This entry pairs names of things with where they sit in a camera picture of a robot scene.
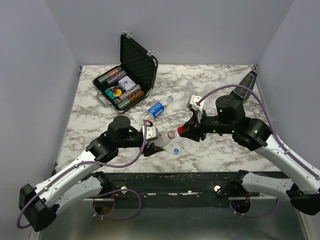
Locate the red label plastic bottle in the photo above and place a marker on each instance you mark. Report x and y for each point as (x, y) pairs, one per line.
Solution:
(164, 138)

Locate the black poker chip case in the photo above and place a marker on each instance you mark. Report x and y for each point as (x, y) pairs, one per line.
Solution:
(131, 81)

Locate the black metronome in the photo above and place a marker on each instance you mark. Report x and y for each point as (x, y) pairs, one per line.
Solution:
(249, 82)

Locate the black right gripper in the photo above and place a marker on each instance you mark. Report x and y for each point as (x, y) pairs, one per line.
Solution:
(198, 125)

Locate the clear plastic bottle right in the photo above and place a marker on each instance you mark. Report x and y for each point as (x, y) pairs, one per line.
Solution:
(208, 88)

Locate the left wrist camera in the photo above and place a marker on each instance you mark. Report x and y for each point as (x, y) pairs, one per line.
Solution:
(152, 133)

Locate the clear plastic bottle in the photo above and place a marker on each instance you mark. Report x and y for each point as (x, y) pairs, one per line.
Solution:
(208, 88)
(189, 90)

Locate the clear plastic bottle left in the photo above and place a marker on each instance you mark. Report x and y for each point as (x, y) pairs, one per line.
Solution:
(189, 90)

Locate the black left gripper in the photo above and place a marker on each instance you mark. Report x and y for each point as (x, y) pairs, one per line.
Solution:
(152, 149)

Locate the red bottle cap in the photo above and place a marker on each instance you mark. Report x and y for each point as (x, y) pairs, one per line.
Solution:
(181, 129)

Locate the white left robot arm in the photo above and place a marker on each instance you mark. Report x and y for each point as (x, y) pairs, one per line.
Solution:
(36, 202)

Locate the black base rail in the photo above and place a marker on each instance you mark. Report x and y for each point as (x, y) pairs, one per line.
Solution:
(172, 190)

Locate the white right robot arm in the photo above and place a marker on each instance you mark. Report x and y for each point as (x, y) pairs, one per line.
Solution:
(300, 187)

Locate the blue label pepsi bottle lying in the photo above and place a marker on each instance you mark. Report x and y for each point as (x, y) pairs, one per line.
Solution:
(159, 107)

